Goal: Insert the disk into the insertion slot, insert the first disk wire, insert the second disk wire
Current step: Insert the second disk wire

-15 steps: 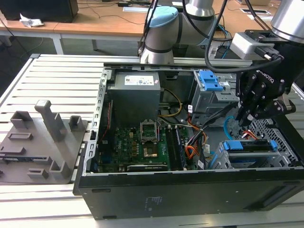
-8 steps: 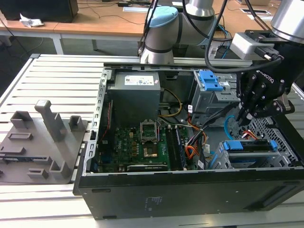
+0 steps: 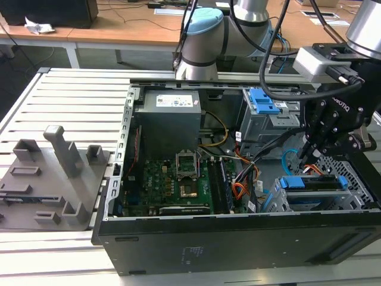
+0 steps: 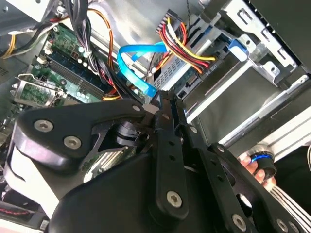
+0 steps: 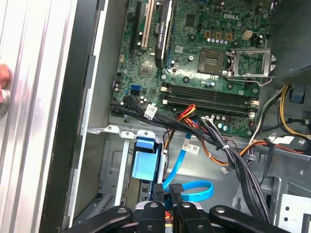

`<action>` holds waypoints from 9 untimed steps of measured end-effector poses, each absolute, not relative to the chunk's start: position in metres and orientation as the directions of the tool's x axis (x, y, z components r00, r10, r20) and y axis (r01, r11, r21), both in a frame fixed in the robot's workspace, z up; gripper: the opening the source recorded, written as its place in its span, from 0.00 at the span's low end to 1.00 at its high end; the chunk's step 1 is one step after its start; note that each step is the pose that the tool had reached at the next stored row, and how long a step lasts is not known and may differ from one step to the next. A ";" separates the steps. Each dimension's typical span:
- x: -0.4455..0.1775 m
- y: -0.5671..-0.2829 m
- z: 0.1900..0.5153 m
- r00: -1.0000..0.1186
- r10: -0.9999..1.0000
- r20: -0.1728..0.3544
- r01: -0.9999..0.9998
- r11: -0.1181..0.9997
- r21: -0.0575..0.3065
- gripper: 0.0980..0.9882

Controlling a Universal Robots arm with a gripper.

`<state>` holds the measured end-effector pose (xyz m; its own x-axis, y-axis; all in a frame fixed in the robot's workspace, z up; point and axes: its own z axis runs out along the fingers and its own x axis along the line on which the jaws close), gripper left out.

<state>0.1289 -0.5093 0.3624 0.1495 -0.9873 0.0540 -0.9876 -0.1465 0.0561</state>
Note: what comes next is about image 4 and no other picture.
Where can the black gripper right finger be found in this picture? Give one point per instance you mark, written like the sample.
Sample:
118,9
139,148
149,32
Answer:
218,165

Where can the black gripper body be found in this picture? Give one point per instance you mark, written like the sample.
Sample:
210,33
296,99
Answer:
109,206

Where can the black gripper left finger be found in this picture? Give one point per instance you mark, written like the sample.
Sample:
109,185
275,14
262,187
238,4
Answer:
56,131

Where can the hard disk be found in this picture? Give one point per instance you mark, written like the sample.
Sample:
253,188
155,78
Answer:
170,72

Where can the person's hand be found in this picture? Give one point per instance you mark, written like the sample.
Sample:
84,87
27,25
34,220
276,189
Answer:
247,162

